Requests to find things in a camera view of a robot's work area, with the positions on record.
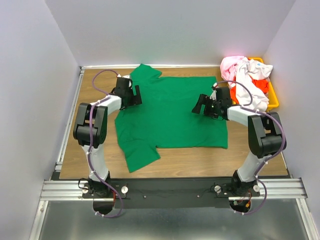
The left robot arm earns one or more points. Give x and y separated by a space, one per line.
90 131

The orange t-shirt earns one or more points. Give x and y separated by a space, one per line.
262 84

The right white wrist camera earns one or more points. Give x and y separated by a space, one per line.
213 95

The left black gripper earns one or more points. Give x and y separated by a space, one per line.
135 99

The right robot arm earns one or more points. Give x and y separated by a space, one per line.
266 137

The white t-shirt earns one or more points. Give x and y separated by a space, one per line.
247 93

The yellow plastic bin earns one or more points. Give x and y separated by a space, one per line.
273 101

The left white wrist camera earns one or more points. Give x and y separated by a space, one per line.
130 82

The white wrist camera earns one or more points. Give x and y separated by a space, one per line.
130 82
213 95

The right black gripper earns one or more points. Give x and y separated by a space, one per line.
203 99

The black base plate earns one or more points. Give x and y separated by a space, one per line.
120 194

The green t-shirt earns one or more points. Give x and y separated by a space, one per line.
164 119

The pink t-shirt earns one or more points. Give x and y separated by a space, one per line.
228 67

